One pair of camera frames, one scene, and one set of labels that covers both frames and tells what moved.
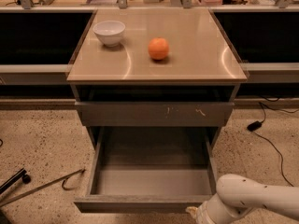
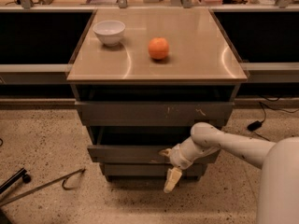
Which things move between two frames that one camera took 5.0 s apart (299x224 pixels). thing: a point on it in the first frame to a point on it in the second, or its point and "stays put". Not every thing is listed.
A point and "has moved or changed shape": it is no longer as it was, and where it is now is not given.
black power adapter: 253,126 stays put
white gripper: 202,215 to 178,159
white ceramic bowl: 109,32 stays put
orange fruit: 158,48 stays put
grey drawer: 150,170 has moved or changed shape
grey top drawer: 154,114 stays put
